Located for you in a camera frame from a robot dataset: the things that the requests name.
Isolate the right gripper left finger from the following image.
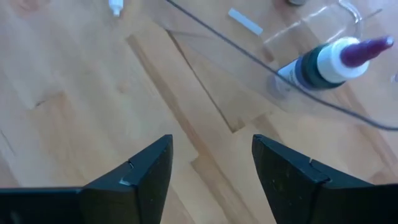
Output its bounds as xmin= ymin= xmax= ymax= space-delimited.
xmin=0 ymin=134 xmax=174 ymax=224

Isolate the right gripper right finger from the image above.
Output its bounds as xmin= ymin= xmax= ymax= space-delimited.
xmin=251 ymin=134 xmax=398 ymax=224

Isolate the large purple food coloring bottle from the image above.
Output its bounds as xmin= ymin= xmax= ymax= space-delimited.
xmin=275 ymin=35 xmax=396 ymax=91

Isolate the small brown food coloring bottle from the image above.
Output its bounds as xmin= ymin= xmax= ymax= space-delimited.
xmin=108 ymin=0 xmax=124 ymax=17

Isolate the clear plastic bin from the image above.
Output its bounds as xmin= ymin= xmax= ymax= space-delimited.
xmin=161 ymin=0 xmax=398 ymax=134

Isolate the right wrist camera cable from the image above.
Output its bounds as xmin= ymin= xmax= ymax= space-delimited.
xmin=164 ymin=0 xmax=398 ymax=131

